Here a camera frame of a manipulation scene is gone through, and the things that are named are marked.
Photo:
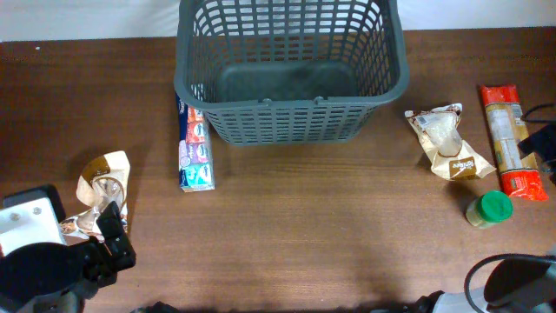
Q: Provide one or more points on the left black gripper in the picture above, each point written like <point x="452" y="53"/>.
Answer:
<point x="106" y="266"/>

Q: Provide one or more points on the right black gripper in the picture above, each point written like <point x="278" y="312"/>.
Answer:
<point x="542" y="142"/>

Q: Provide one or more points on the green lid spice jar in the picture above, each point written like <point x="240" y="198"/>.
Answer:
<point x="490" y="209"/>

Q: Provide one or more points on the grey plastic shopping basket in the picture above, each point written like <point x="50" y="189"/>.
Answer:
<point x="289" y="71"/>

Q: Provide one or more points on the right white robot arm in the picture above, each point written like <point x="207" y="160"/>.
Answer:
<point x="519" y="283"/>

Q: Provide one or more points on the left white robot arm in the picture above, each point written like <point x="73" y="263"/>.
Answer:
<point x="52" y="277"/>

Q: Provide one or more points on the red spaghetti packet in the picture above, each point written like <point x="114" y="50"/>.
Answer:
<point x="519" y="175"/>

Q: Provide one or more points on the brown white snack bag left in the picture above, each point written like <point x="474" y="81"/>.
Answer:
<point x="103" y="180"/>

